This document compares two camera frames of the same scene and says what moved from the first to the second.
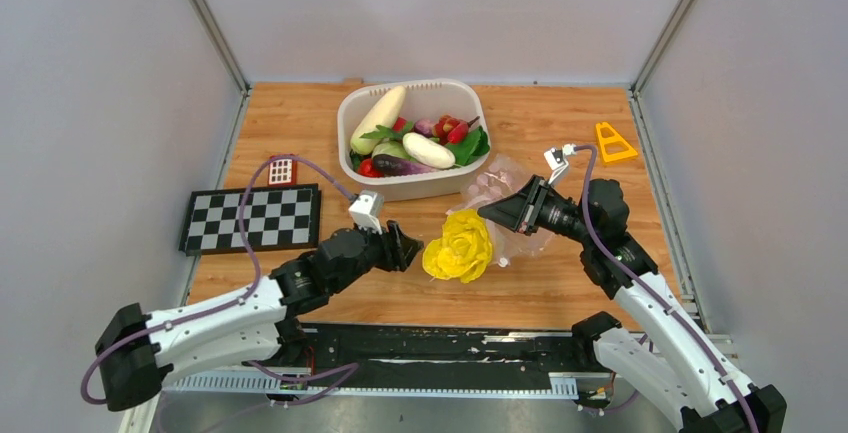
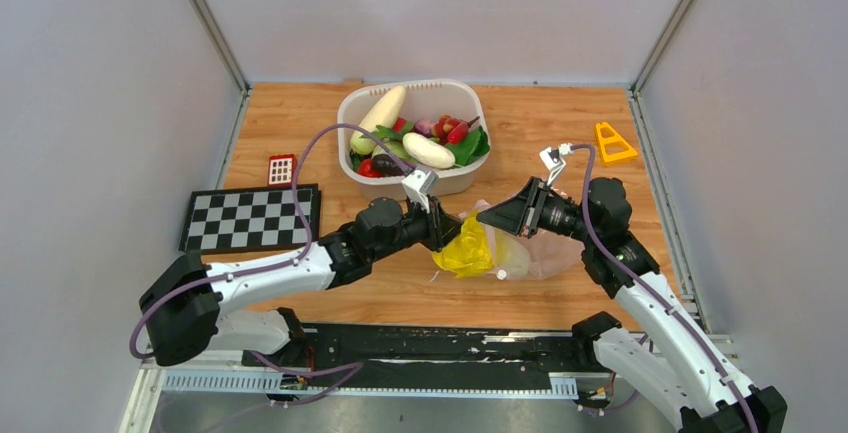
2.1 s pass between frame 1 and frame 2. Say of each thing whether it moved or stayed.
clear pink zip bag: moved
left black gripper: moved
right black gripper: stayed
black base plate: stayed
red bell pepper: stayed
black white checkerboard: stayed
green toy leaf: stayed
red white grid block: stayed
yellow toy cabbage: moved
